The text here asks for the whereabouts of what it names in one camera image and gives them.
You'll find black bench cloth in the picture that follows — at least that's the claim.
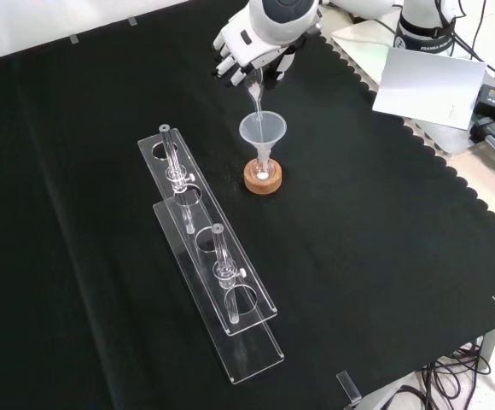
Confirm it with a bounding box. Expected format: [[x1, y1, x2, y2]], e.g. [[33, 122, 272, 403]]
[[0, 0, 495, 410]]

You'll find small round-bottom glass flask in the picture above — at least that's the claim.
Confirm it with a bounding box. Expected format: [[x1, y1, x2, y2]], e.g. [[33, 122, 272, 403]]
[[249, 154, 277, 183]]

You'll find white paper sheet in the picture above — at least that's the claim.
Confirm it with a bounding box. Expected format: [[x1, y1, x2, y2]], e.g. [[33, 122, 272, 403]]
[[371, 45, 487, 130]]

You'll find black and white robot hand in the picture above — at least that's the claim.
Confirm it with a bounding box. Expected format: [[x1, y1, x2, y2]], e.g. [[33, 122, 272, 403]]
[[212, 3, 323, 91]]

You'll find black floor cable bundle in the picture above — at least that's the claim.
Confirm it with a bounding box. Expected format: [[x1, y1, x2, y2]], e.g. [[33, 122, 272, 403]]
[[394, 332, 495, 410]]

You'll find cork ring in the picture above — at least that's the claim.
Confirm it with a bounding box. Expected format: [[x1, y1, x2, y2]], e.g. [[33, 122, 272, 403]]
[[242, 157, 283, 197]]

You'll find clear plastic funnel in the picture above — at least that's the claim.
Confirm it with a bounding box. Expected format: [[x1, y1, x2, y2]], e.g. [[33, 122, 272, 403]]
[[238, 110, 288, 167]]

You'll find grey table leg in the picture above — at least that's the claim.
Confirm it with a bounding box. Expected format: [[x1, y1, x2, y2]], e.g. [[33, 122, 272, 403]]
[[480, 322, 495, 378]]

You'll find clear acrylic funnel stand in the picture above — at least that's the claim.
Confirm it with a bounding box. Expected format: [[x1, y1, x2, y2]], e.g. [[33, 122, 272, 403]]
[[137, 123, 286, 386]]

